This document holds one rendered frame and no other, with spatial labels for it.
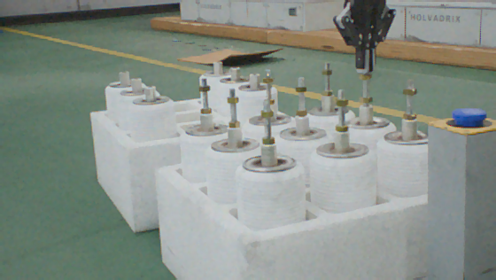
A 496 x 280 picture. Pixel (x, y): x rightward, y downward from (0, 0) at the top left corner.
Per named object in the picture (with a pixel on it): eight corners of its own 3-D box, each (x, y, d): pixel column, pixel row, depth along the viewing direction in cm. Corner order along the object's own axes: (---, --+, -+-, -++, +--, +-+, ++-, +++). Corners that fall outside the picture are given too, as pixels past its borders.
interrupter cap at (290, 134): (327, 141, 107) (327, 137, 106) (278, 143, 107) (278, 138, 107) (326, 129, 114) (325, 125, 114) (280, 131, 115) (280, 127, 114)
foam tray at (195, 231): (344, 219, 142) (342, 134, 137) (484, 300, 107) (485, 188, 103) (161, 262, 126) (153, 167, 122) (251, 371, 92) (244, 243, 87)
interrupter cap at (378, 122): (375, 133, 110) (375, 128, 110) (335, 128, 115) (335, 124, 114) (398, 122, 116) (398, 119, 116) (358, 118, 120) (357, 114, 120)
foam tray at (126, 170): (240, 158, 189) (236, 93, 185) (306, 199, 154) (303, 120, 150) (97, 182, 175) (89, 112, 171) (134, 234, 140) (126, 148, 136)
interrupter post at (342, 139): (342, 156, 99) (342, 134, 98) (330, 152, 100) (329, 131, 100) (354, 152, 100) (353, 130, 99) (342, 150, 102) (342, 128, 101)
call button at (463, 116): (470, 121, 89) (470, 105, 88) (493, 128, 85) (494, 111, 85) (445, 126, 87) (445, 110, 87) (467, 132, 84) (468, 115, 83)
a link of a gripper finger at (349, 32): (334, 13, 108) (352, 38, 112) (329, 22, 108) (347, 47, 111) (347, 14, 106) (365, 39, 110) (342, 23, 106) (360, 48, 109)
